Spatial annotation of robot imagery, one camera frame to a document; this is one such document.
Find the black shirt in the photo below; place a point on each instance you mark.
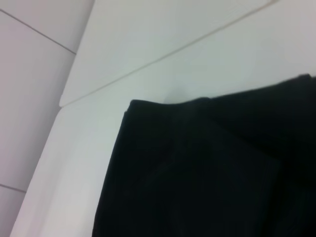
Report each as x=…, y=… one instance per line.
x=209, y=172

